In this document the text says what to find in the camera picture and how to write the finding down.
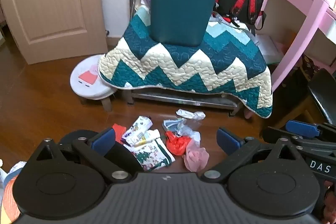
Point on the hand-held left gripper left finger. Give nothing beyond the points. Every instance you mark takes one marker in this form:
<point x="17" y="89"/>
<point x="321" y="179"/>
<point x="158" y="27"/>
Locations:
<point x="103" y="140"/>

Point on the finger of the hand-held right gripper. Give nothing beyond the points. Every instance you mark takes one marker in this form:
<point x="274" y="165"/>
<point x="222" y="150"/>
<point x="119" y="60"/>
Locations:
<point x="302" y="127"/>
<point x="278" y="134"/>

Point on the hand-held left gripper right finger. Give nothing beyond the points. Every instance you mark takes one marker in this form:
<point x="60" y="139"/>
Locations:
<point x="227" y="140"/>

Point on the small red packet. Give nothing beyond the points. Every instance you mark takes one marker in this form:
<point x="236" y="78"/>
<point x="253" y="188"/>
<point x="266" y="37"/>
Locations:
<point x="118" y="130"/>

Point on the pink cloth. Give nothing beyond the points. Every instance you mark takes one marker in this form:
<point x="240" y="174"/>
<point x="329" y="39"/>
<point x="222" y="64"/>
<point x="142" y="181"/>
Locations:
<point x="196" y="157"/>

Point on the white purple snack wrapper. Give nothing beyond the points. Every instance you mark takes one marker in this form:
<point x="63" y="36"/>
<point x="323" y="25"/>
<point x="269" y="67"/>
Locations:
<point x="137" y="129"/>

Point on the white tissue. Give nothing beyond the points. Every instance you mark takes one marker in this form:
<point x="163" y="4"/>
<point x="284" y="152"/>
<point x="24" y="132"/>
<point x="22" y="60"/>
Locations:
<point x="190" y="114"/>

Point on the red plastic bag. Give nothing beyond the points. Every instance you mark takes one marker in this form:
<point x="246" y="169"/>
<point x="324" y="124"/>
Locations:
<point x="177" y="144"/>

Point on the green white printed bag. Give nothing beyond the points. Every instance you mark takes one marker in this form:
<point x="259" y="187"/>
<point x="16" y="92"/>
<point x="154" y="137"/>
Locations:
<point x="153" y="154"/>

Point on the clear blue plastic wrapper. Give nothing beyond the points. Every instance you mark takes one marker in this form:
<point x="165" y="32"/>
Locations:
<point x="174" y="125"/>

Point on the teal plastic bin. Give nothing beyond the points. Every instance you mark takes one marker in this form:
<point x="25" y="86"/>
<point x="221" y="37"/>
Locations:
<point x="181" y="3"/>

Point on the person's right hand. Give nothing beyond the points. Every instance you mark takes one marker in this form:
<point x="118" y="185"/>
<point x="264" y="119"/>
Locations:
<point x="330" y="197"/>

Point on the black chair seat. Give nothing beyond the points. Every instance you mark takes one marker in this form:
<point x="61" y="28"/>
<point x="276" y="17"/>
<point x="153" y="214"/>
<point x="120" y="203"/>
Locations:
<point x="323" y="92"/>

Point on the dark patterned bag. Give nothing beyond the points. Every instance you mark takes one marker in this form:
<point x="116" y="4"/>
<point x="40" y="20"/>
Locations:
<point x="308" y="66"/>

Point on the teal zigzag quilted blanket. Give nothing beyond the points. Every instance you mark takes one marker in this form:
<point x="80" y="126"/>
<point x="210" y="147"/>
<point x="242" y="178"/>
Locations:
<point x="183" y="69"/>

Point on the white papers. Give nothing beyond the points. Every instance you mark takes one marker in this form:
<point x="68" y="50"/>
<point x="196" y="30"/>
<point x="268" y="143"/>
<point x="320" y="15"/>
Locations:
<point x="267" y="48"/>

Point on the orange striped cloth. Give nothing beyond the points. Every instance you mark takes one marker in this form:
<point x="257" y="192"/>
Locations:
<point x="9" y="197"/>

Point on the wooden door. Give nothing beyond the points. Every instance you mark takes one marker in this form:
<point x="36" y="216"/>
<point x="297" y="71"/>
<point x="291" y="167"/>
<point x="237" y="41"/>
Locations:
<point x="52" y="3"/>

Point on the metal bench frame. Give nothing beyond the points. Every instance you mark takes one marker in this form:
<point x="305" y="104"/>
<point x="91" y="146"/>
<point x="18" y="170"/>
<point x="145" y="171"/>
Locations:
<point x="183" y="100"/>

